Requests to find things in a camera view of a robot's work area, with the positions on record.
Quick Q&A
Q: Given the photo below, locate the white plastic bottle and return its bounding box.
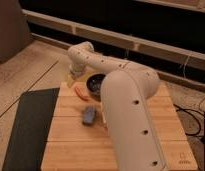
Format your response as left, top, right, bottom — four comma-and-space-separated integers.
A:
101, 105, 107, 128

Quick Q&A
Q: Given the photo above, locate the dark floor mat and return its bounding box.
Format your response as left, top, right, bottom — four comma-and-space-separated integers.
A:
2, 88, 59, 171

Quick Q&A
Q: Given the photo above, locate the brown cabinet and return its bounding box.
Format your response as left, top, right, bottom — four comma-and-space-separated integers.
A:
0, 0, 33, 63

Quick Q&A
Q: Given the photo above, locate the blue sponge block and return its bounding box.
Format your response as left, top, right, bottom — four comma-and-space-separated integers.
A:
82, 106, 96, 125

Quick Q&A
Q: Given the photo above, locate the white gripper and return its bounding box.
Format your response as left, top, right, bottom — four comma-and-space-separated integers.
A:
67, 65, 85, 84

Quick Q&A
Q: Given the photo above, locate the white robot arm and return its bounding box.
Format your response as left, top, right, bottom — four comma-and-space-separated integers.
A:
68, 42, 169, 171

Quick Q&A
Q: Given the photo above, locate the black cable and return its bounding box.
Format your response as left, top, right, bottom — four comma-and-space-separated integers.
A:
173, 103, 205, 171

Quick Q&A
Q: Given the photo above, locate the dark bowl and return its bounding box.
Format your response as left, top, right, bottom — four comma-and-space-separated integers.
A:
86, 74, 105, 97

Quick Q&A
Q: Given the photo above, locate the red pepper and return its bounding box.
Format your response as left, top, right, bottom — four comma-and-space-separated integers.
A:
74, 87, 89, 101

